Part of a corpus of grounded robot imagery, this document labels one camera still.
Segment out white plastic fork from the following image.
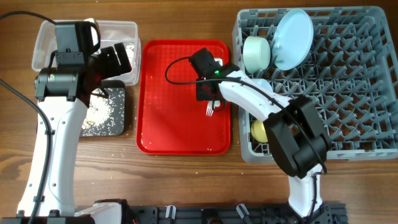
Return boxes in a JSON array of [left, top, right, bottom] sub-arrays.
[[206, 101, 215, 116]]

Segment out rice and food scraps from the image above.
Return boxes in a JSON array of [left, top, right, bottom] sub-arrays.
[[81, 88, 125, 136]]

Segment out green bowl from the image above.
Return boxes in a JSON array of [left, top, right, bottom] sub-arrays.
[[243, 36, 271, 74]]

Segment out yellow cup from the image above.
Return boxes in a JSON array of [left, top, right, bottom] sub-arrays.
[[251, 120, 268, 143]]

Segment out light blue plate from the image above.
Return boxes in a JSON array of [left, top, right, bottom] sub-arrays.
[[272, 9, 314, 70]]

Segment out light blue small bowl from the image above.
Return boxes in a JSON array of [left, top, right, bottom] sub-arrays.
[[252, 78, 273, 92]]

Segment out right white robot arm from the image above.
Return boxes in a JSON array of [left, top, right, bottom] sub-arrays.
[[193, 62, 331, 222]]

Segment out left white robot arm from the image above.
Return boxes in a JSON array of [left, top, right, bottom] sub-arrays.
[[1, 43, 134, 223]]

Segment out clear plastic waste bin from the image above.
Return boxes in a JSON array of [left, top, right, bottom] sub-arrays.
[[32, 21, 141, 86]]

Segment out black food waste tray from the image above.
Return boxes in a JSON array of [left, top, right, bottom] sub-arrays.
[[79, 80, 127, 138]]

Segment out grey dishwasher rack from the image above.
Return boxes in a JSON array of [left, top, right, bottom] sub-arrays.
[[232, 6, 398, 165]]

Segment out crumpled white tissue right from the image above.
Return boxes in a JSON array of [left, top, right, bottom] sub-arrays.
[[126, 44, 134, 63]]

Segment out red serving tray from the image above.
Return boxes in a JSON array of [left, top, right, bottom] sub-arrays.
[[136, 39, 231, 156]]

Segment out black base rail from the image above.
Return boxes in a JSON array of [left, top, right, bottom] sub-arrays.
[[131, 202, 348, 224]]

